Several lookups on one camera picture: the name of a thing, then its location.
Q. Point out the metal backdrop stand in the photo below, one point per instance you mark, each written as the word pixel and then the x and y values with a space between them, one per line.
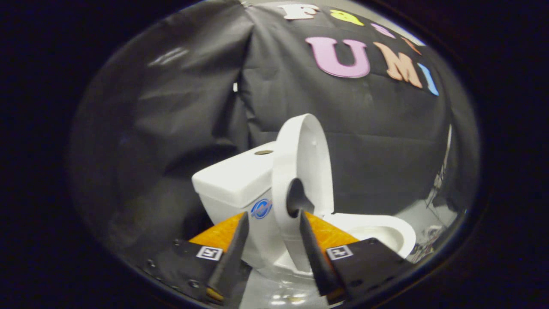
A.
pixel 448 137

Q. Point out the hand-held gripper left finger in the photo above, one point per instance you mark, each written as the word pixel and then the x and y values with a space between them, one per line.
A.
pixel 233 253

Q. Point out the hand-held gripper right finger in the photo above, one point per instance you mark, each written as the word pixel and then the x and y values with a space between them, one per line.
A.
pixel 315 253

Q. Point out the white toilet lid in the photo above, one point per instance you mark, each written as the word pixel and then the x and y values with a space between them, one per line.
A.
pixel 309 154

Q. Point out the white ceramic toilet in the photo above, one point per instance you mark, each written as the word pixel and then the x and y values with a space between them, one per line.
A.
pixel 240 210

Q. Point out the black backdrop cloth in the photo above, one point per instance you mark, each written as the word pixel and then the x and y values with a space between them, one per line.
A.
pixel 193 107

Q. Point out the white toilet tank cover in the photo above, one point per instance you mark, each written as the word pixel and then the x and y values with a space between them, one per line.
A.
pixel 231 176

